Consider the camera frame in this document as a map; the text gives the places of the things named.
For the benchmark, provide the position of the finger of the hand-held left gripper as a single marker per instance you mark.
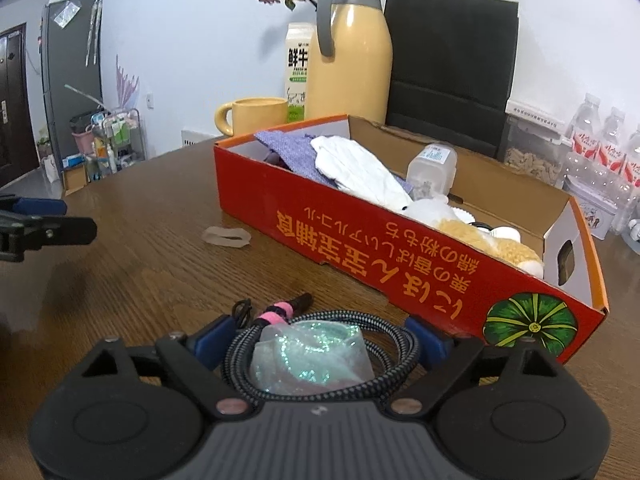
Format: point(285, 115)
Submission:
point(40, 207)
point(55, 232)

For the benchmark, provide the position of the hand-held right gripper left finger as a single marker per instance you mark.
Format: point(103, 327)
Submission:
point(212, 339)

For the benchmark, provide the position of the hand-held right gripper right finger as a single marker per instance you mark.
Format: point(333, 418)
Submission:
point(431, 342)

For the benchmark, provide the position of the iridescent plastic bag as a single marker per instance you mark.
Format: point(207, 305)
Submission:
point(310, 355)

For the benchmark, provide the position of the translucent plastic piece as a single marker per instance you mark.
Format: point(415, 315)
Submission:
point(222, 240)

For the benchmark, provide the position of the red cardboard box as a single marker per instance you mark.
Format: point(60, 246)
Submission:
point(350, 250)

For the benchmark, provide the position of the translucent plastic bottle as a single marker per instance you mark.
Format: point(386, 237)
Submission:
point(432, 165)

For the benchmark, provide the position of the white cloth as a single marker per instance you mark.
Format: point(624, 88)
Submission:
point(360, 170)

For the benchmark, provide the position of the purple cloth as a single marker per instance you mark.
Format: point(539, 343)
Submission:
point(290, 147)

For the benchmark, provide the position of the small cardboard box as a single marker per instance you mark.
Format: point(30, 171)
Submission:
point(74, 177)

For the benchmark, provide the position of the metal rack cart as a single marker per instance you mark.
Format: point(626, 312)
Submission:
point(115, 145)

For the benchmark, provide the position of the dark door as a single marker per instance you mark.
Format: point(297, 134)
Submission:
point(15, 110)

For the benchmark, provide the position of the grey refrigerator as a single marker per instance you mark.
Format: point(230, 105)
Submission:
point(70, 85)

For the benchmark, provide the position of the decorated tin box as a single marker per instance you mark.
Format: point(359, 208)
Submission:
point(592, 210)

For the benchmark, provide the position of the clear seed container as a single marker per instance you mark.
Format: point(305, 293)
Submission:
point(535, 155)

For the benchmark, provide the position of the yellow mug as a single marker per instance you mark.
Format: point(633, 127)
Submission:
point(255, 117)

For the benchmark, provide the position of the white robot speaker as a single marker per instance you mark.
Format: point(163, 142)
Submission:
point(635, 230)

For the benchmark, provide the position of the white flat box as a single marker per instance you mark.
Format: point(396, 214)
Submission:
point(540, 110)

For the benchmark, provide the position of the clear water bottle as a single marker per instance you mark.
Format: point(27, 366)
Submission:
point(582, 130)
point(612, 150)
point(632, 170)

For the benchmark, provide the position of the white milk carton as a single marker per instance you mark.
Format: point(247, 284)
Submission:
point(297, 70)

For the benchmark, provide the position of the black paper bag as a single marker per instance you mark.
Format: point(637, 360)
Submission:
point(450, 60)

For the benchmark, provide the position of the yellow thermos jug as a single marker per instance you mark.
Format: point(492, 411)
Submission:
point(350, 70)

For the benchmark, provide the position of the purple wall decoration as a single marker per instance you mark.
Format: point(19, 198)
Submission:
point(125, 85)

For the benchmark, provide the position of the wall socket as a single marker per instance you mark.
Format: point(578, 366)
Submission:
point(149, 101)

